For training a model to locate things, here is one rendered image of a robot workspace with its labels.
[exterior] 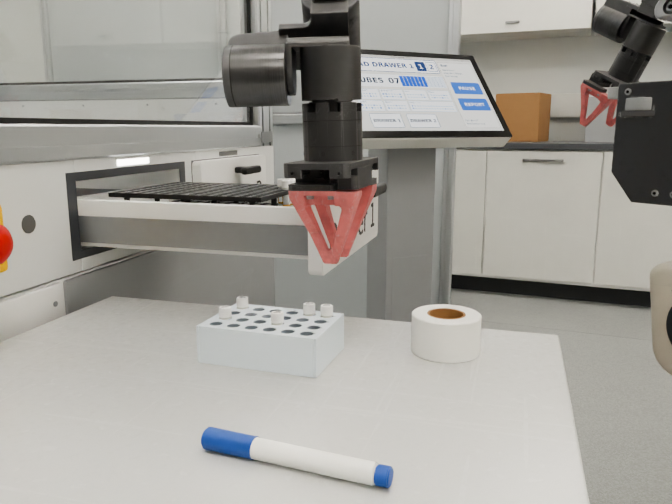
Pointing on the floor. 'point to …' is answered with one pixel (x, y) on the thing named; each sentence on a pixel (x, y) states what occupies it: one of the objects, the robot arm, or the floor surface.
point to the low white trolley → (277, 416)
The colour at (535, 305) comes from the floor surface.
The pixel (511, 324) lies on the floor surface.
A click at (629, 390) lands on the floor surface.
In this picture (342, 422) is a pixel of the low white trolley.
